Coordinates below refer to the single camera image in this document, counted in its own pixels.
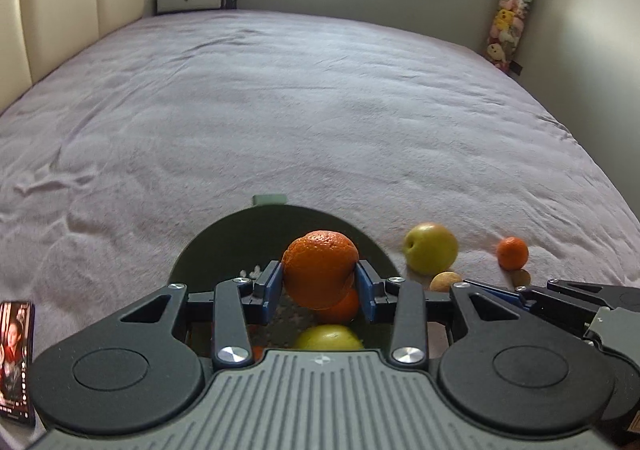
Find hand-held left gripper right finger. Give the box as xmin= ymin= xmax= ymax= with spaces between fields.
xmin=354 ymin=260 xmax=521 ymax=371

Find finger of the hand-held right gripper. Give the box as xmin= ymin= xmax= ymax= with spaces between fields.
xmin=547 ymin=279 xmax=640 ymax=311
xmin=465 ymin=281 xmax=601 ymax=338

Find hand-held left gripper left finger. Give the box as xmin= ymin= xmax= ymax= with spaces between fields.
xmin=120 ymin=260 xmax=286 ymax=371

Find yellow-green apple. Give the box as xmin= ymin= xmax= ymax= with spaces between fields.
xmin=404 ymin=222 xmax=459 ymax=275
xmin=292 ymin=324 xmax=366 ymax=352

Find green colander bowl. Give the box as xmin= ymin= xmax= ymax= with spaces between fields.
xmin=167 ymin=194 xmax=406 ymax=366

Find overripe brown-spotted banana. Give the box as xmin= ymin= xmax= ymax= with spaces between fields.
xmin=430 ymin=271 xmax=463 ymax=293

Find smartphone with lit screen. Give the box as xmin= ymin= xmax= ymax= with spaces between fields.
xmin=0 ymin=300 xmax=37 ymax=427

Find tall plush toy holder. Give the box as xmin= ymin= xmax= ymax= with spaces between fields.
xmin=484 ymin=0 xmax=538 ymax=65

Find cream padded headboard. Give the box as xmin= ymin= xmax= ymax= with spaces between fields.
xmin=0 ymin=0 xmax=146 ymax=113

